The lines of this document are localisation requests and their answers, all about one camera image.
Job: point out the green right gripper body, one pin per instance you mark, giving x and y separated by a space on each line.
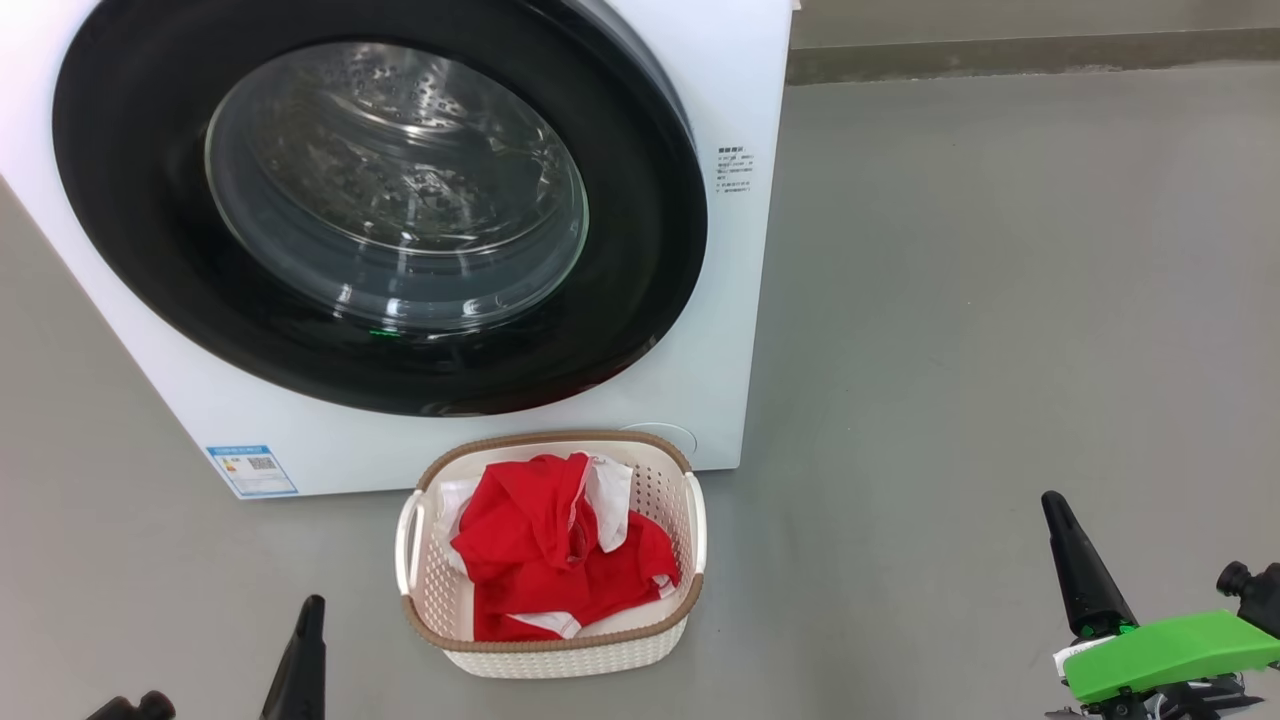
1160 655

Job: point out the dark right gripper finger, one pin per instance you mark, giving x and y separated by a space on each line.
1090 590

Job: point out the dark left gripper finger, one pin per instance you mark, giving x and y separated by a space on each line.
300 680

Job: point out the red and white garment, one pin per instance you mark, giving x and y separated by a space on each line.
540 540

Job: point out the black round glass washer door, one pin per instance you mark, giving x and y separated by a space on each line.
130 200

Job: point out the cream basket with brown rim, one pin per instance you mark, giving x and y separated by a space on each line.
560 660

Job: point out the white front-load washing machine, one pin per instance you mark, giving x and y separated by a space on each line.
720 350

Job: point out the blue energy label sticker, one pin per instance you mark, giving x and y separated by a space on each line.
250 470

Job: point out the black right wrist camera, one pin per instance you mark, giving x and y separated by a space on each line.
1255 595

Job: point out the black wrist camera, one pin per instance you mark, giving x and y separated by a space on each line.
130 708
1255 595

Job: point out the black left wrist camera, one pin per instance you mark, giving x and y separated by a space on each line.
130 708

